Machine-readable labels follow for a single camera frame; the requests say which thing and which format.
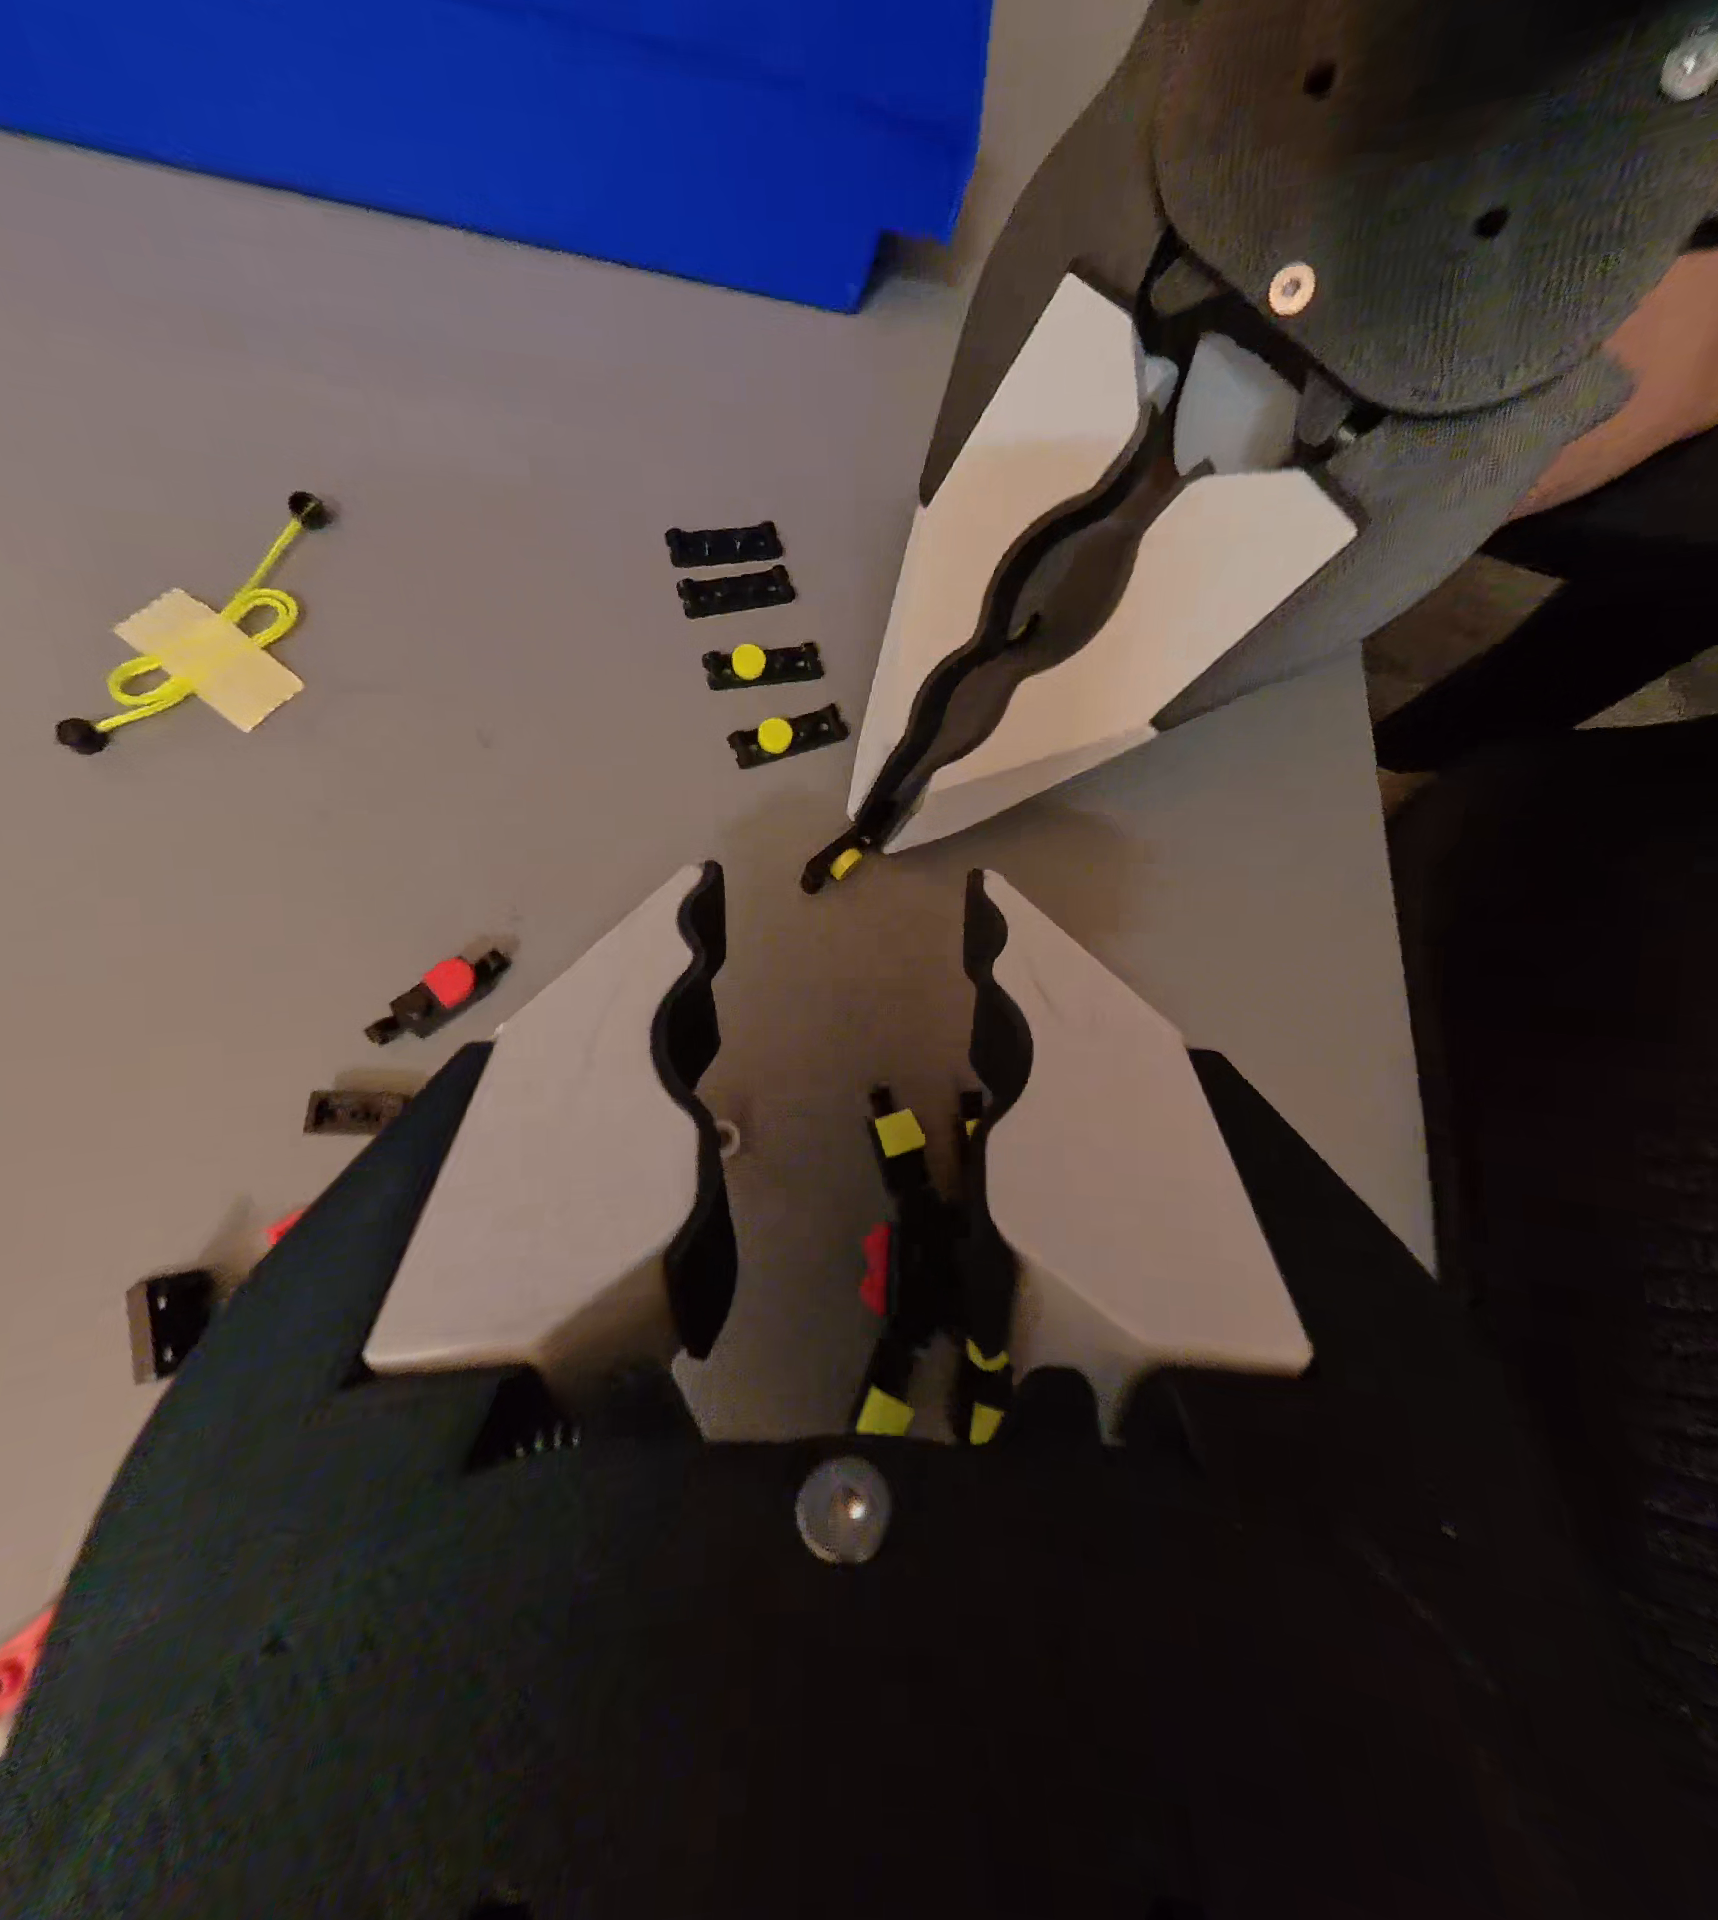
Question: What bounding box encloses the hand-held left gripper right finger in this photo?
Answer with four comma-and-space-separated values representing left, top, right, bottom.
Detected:
961, 869, 1317, 1378

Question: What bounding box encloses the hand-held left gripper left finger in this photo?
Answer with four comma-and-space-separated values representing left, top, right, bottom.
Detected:
362, 861, 740, 1378

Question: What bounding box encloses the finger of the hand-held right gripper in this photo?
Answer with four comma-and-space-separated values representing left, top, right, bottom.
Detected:
885, 337, 1368, 857
844, 268, 1184, 844

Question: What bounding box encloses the yellow black red lego model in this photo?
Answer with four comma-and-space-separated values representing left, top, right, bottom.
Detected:
849, 1083, 1023, 1450

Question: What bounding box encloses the black lego plate yellow tile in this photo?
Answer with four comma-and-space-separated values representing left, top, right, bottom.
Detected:
797, 815, 892, 899
700, 638, 827, 695
726, 698, 853, 773

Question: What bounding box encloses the pile of lego pieces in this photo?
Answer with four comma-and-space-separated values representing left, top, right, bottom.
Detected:
0, 1202, 316, 1828

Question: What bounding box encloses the person's right forearm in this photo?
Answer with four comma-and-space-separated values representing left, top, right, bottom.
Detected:
1478, 195, 1718, 673

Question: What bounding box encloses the red black lego clip piece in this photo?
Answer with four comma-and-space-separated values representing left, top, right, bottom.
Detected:
362, 946, 514, 1047

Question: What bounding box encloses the person's right hand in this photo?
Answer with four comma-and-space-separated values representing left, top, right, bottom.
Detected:
1508, 207, 1718, 521

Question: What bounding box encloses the black knit sweater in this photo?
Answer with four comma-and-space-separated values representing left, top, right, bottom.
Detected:
1379, 716, 1718, 1920

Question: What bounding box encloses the yellow tape strip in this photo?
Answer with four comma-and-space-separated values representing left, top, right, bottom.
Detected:
111, 589, 306, 734

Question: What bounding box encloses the blue plastic bin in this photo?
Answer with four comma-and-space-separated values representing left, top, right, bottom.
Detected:
0, 0, 996, 317

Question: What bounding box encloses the yellow elastic cord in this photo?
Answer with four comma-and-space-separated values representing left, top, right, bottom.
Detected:
54, 490, 334, 756

